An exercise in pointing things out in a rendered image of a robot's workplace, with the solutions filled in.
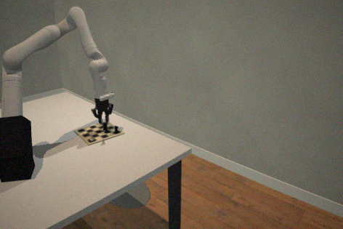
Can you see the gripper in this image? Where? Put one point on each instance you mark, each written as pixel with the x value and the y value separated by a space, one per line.
pixel 102 108

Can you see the chessboard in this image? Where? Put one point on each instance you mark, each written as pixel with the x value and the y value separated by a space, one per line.
pixel 97 132

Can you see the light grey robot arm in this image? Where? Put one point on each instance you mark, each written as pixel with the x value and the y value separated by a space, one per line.
pixel 12 85

